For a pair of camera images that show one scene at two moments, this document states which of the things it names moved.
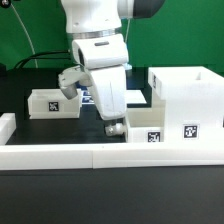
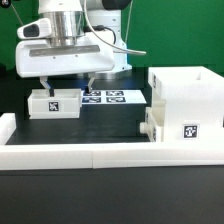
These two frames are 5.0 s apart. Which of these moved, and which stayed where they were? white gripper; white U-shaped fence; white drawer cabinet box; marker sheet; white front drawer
Moved: white gripper; white front drawer
Stayed: white drawer cabinet box; marker sheet; white U-shaped fence
